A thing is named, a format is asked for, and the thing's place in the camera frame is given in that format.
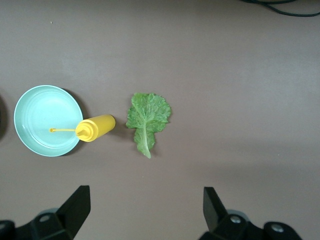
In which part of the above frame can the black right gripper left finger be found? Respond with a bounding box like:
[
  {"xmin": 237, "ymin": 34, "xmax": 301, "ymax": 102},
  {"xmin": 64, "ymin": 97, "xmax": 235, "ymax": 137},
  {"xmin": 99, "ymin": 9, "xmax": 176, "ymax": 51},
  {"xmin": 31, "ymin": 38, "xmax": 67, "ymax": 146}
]
[{"xmin": 0, "ymin": 184, "xmax": 91, "ymax": 240}]

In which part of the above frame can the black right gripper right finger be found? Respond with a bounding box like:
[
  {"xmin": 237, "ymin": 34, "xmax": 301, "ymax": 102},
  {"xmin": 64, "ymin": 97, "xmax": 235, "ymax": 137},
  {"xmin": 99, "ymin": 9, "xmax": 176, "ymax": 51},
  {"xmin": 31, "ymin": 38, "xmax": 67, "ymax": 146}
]
[{"xmin": 199, "ymin": 186, "xmax": 304, "ymax": 240}]

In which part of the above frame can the yellow mustard squeeze bottle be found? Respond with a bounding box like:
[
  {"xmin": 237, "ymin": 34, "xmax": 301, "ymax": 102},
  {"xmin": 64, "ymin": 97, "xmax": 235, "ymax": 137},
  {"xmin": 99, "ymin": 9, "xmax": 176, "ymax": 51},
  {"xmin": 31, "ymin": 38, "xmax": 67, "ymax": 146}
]
[{"xmin": 49, "ymin": 114, "xmax": 117, "ymax": 143}]

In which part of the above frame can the green lettuce leaf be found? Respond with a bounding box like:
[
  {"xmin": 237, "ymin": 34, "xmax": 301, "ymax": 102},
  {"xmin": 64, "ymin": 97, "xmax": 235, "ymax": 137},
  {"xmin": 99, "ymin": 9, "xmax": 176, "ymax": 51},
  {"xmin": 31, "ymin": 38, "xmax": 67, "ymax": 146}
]
[{"xmin": 125, "ymin": 92, "xmax": 173, "ymax": 159}]

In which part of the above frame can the mint green plate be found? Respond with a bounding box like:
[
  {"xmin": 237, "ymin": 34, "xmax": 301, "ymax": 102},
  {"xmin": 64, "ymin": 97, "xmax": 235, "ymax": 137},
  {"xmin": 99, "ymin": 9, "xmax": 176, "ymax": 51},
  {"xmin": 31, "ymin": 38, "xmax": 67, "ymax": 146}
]
[{"xmin": 13, "ymin": 84, "xmax": 85, "ymax": 158}]

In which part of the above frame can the brown table cover sheet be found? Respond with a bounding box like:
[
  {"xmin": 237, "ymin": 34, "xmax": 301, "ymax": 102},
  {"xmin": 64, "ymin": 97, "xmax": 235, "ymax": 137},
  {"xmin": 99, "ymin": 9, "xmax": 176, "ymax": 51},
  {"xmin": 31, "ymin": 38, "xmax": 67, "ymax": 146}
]
[{"xmin": 0, "ymin": 0, "xmax": 320, "ymax": 240}]

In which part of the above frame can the black looping floor cable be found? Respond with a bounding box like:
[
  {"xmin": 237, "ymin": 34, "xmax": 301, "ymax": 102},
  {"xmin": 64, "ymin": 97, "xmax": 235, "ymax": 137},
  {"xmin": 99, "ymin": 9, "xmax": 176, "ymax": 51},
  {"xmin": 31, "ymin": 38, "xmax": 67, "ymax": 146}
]
[{"xmin": 239, "ymin": 0, "xmax": 320, "ymax": 17}]

